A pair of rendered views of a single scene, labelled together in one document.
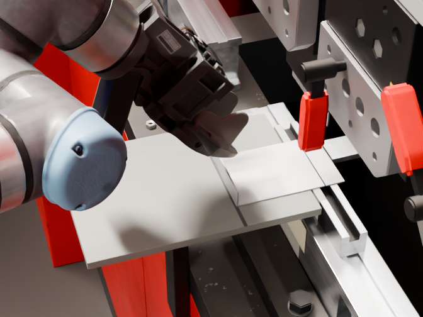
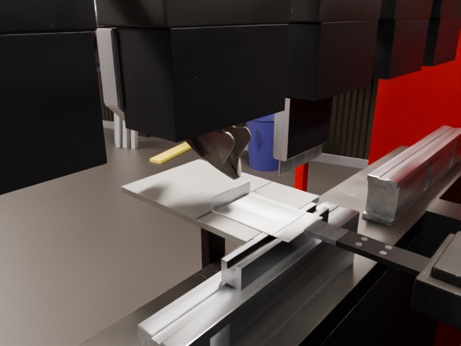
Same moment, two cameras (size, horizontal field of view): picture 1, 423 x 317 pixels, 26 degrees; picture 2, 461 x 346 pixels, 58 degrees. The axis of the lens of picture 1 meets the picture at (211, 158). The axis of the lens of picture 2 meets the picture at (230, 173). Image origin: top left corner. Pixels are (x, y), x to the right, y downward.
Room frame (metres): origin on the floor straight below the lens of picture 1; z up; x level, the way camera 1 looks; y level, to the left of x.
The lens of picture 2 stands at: (0.48, -0.50, 1.27)
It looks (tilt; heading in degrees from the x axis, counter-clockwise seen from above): 21 degrees down; 59
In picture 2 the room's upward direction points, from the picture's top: straight up
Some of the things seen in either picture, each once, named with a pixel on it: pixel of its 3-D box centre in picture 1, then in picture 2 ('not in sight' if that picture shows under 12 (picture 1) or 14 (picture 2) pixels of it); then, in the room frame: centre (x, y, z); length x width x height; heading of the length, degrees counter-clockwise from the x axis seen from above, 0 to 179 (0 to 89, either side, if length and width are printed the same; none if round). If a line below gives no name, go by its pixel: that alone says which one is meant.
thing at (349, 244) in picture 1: (316, 185); (280, 240); (0.78, -0.12, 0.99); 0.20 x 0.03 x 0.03; 18
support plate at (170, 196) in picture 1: (184, 184); (217, 193); (0.77, 0.03, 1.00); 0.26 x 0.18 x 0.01; 108
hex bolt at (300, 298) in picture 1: (300, 302); not in sight; (0.66, -0.10, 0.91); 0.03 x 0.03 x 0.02
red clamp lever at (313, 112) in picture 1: (320, 105); not in sight; (0.65, -0.10, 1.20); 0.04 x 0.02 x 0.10; 108
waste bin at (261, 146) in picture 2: not in sight; (268, 139); (2.51, 2.27, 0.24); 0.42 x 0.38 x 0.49; 122
